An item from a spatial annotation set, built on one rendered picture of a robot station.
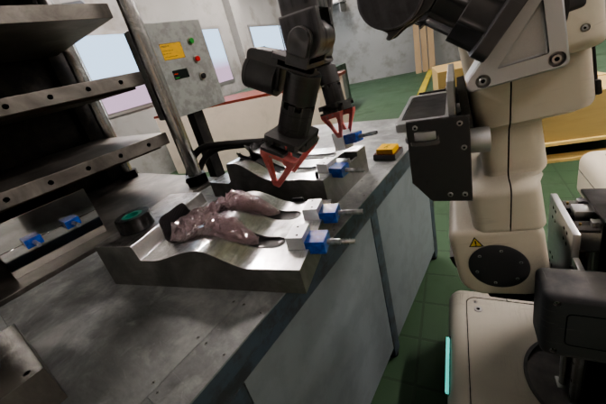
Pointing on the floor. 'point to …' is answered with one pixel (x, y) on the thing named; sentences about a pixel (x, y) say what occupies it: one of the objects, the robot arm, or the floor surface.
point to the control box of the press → (185, 76)
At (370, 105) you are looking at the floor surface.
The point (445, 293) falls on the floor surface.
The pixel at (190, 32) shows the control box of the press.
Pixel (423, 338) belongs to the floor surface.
